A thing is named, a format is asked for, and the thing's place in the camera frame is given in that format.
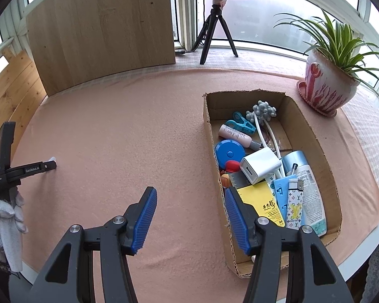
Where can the patterned white lighter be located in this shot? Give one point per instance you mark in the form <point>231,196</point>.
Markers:
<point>293,205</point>

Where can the teal small clip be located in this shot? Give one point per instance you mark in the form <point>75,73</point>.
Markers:
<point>240,123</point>

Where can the white sunscreen bottle blue cap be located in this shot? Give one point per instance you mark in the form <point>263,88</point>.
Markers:
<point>312,202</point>

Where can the peach lotion tube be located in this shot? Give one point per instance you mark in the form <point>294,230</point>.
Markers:
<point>237,134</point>

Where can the white window frame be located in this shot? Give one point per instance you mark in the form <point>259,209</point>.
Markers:
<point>334,3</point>

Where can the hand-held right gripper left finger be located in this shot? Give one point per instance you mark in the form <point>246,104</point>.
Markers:
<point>145,217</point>

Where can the wooden board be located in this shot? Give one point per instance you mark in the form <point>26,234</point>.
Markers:
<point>98,28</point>

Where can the clear gel pen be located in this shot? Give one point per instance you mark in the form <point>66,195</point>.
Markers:
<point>293,169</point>

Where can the brown cardboard box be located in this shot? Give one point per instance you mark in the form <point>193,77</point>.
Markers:
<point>309,132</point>

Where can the white checked cloth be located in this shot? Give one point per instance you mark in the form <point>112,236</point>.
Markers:
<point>375,132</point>

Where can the yellow and black ruler card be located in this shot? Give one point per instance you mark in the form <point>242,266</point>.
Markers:
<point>259,198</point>

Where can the blue round tape measure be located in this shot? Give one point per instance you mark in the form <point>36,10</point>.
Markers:
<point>227,153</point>

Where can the pine plank panel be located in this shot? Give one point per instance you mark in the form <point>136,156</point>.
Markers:
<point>15,94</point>

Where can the black tripod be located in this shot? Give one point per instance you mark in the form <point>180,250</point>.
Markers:
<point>216,22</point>

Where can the blue plastic phone stand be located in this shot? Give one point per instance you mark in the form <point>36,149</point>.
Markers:
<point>281,195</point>

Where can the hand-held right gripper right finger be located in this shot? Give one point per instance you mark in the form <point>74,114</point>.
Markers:
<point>237,221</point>

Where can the potted spider plant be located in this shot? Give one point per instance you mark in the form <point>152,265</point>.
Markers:
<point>331,75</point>

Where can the white massager with grey balls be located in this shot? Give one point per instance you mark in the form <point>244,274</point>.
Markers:
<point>263,109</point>

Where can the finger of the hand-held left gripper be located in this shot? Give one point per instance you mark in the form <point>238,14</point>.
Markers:
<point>41,167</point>

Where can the person's left hand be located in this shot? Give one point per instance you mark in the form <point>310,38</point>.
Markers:
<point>3,221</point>

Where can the white charger plug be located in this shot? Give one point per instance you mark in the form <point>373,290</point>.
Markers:
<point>259,164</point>

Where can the pink felt tablecloth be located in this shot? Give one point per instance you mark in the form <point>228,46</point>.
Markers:
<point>129,126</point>

